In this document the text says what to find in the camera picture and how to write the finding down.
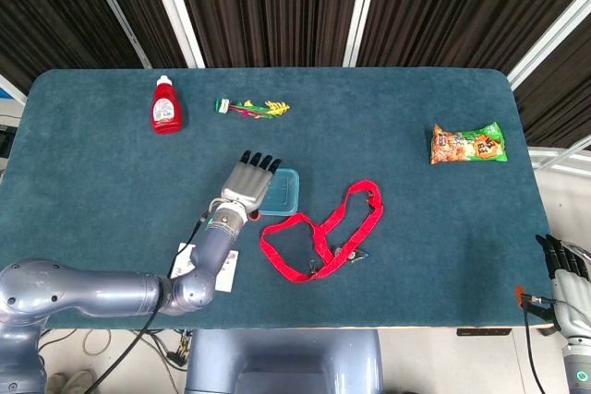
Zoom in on red lanyard strap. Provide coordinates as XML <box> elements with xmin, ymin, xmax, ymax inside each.
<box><xmin>259</xmin><ymin>180</ymin><xmax>384</xmax><ymax>283</ymax></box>

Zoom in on white card with red print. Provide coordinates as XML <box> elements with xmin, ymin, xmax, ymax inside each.
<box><xmin>169</xmin><ymin>242</ymin><xmax>240</xmax><ymax>293</ymax></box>

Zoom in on white floor cable loop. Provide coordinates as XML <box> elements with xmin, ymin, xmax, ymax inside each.
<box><xmin>82</xmin><ymin>329</ymin><xmax>113</xmax><ymax>358</ymax></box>

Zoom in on grey shoe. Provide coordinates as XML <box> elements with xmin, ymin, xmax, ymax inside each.
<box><xmin>45</xmin><ymin>373</ymin><xmax>68</xmax><ymax>394</ymax></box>
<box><xmin>64</xmin><ymin>369</ymin><xmax>98</xmax><ymax>394</ymax></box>

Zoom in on thin grey frame post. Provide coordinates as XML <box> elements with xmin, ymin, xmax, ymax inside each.
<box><xmin>78</xmin><ymin>0</ymin><xmax>152</xmax><ymax>68</ymax></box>

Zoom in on black right hand cable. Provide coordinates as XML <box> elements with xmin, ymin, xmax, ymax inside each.
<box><xmin>521</xmin><ymin>305</ymin><xmax>554</xmax><ymax>394</ymax></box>

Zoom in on white frame post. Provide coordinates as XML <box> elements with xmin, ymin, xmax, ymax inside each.
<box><xmin>506</xmin><ymin>0</ymin><xmax>591</xmax><ymax>90</ymax></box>
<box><xmin>142</xmin><ymin>0</ymin><xmax>206</xmax><ymax>68</ymax></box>
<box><xmin>343</xmin><ymin>0</ymin><xmax>385</xmax><ymax>68</ymax></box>

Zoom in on white metal frame rail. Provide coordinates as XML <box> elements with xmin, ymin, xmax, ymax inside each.
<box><xmin>528</xmin><ymin>137</ymin><xmax>591</xmax><ymax>178</ymax></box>

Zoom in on colourful feather toy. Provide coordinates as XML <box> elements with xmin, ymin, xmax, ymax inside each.
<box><xmin>214</xmin><ymin>97</ymin><xmax>292</xmax><ymax>121</ymax></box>

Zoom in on blue-grey robot torso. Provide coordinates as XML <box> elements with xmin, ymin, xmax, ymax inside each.
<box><xmin>184</xmin><ymin>328</ymin><xmax>385</xmax><ymax>394</ymax></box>

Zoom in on blue container lid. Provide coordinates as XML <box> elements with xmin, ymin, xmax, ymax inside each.
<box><xmin>257</xmin><ymin>167</ymin><xmax>301</xmax><ymax>218</ymax></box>

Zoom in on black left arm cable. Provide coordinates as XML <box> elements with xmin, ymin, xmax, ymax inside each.
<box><xmin>85</xmin><ymin>211</ymin><xmax>209</xmax><ymax>394</ymax></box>

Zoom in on red ketchup squeeze bottle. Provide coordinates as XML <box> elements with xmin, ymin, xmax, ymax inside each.
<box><xmin>151</xmin><ymin>75</ymin><xmax>185</xmax><ymax>136</ymax></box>

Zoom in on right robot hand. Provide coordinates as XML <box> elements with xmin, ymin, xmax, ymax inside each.
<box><xmin>514</xmin><ymin>233</ymin><xmax>591</xmax><ymax>340</ymax></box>

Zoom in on green orange snack bag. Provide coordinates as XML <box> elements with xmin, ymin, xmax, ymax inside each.
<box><xmin>429</xmin><ymin>121</ymin><xmax>508</xmax><ymax>166</ymax></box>

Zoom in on tangled black floor cables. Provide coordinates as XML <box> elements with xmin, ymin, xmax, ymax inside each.
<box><xmin>39</xmin><ymin>328</ymin><xmax>66</xmax><ymax>353</ymax></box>

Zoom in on teal carpet table mat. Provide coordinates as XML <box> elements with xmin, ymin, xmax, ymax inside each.
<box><xmin>0</xmin><ymin>66</ymin><xmax>550</xmax><ymax>331</ymax></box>

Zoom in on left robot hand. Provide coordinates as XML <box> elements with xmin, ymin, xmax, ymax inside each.
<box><xmin>220</xmin><ymin>149</ymin><xmax>283</xmax><ymax>221</ymax></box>

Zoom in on black floor cable bundle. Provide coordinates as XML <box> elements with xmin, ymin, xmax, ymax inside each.
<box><xmin>131</xmin><ymin>328</ymin><xmax>194</xmax><ymax>371</ymax></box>

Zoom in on metal clip with blue tip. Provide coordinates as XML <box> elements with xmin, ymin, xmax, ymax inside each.
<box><xmin>332</xmin><ymin>245</ymin><xmax>372</xmax><ymax>265</ymax></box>

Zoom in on white frame with blue sticker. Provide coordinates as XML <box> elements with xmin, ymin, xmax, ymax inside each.
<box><xmin>0</xmin><ymin>73</ymin><xmax>28</xmax><ymax>107</ymax></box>

